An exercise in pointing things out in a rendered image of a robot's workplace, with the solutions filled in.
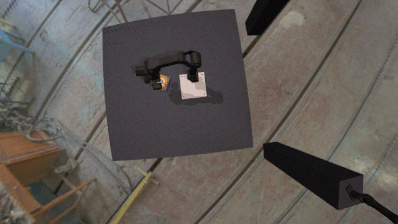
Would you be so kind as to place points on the orange round plate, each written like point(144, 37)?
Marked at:
point(164, 81)

